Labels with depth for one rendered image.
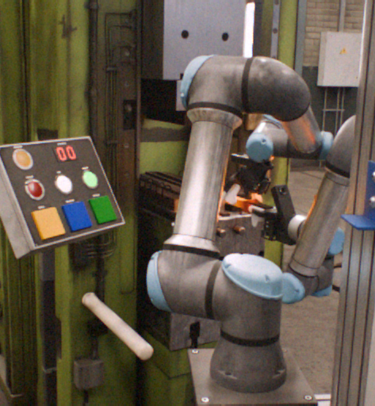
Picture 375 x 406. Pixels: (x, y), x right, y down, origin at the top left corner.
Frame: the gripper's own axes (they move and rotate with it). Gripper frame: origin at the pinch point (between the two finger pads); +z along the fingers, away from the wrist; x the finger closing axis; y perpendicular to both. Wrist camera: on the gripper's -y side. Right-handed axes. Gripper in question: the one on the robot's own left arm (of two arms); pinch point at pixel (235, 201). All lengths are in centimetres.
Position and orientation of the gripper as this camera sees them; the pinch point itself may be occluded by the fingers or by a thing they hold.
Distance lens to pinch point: 191.2
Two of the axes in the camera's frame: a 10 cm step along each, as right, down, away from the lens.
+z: -2.7, 7.5, 6.1
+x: 8.7, -0.9, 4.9
